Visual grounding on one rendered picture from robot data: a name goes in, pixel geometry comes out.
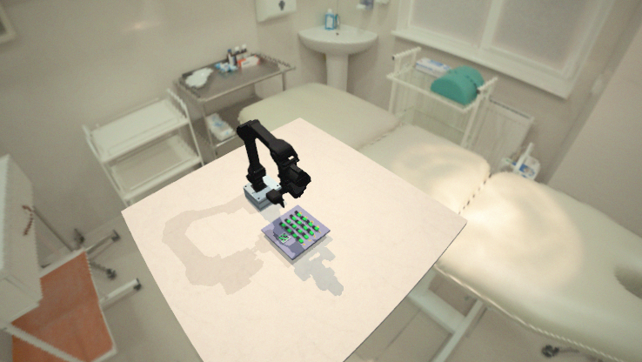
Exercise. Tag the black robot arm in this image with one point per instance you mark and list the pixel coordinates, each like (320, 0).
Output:
(280, 152)

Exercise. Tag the grey switch panel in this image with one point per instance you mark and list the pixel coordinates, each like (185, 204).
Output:
(295, 231)

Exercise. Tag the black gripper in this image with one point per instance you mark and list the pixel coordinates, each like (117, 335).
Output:
(276, 196)

